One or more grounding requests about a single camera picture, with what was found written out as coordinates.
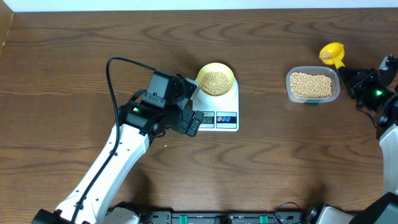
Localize soybeans in bowl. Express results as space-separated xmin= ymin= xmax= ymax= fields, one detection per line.
xmin=200 ymin=72 xmax=232 ymax=96

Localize pale yellow bowl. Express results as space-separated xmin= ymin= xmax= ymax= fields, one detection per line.
xmin=197 ymin=63 xmax=236 ymax=96

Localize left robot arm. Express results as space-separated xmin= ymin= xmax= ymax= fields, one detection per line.
xmin=33 ymin=71 xmax=203 ymax=223

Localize cardboard box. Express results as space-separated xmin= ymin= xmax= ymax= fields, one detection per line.
xmin=0 ymin=0 xmax=14 ymax=54

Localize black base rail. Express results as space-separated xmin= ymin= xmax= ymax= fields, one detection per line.
xmin=105 ymin=202 xmax=312 ymax=224

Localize black cable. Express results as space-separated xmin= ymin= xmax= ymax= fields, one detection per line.
xmin=70 ymin=56 xmax=156 ymax=224
xmin=356 ymin=101 xmax=379 ymax=128

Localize white digital kitchen scale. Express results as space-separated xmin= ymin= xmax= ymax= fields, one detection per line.
xmin=193 ymin=77 xmax=239 ymax=132

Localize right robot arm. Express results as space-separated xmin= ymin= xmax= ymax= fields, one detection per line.
xmin=304 ymin=65 xmax=397 ymax=223

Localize left black cable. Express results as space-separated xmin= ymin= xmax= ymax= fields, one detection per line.
xmin=70 ymin=56 xmax=156 ymax=224

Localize clear plastic container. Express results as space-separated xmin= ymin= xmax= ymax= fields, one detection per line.
xmin=286 ymin=66 xmax=340 ymax=103

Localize yellow measuring scoop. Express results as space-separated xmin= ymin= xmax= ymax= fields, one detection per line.
xmin=319 ymin=42 xmax=345 ymax=69

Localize soybeans pile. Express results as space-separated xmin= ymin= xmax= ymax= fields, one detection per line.
xmin=289 ymin=72 xmax=332 ymax=98

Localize right black cable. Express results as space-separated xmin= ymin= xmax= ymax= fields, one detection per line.
xmin=356 ymin=101 xmax=379 ymax=128

